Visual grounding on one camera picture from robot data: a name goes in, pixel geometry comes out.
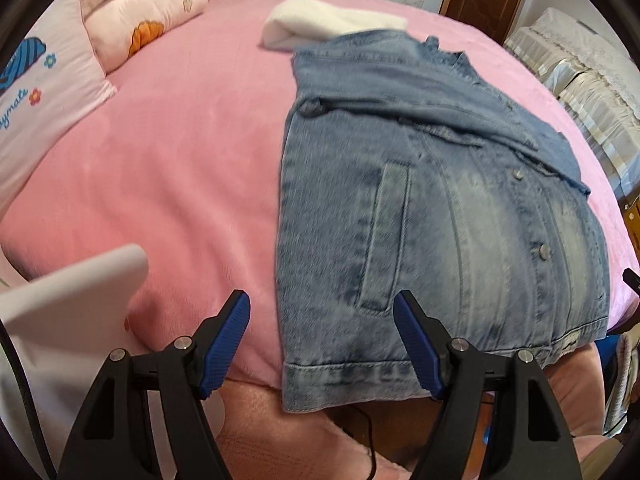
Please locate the pink pillow with bag print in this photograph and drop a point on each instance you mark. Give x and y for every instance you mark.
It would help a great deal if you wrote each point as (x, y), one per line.
(52, 81)

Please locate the folded white fluffy blanket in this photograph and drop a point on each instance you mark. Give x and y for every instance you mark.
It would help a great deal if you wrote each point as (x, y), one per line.
(299, 23)

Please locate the folded pink floral quilt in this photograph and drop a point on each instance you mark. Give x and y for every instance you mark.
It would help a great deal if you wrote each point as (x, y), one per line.
(118, 29)

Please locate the wooden drawer cabinet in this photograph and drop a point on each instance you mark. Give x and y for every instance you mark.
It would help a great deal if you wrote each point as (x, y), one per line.
(630, 209)

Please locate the pink fleece bed sheet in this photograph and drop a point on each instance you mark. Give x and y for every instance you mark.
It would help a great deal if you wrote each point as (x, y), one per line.
(183, 161)

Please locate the blue denim jacket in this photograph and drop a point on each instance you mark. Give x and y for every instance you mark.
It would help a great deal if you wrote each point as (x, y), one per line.
(403, 169)

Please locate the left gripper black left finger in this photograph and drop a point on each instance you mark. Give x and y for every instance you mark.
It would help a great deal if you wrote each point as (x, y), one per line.
(132, 398)

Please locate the white plastic stool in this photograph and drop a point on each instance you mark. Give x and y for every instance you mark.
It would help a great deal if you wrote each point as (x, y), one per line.
(56, 333)

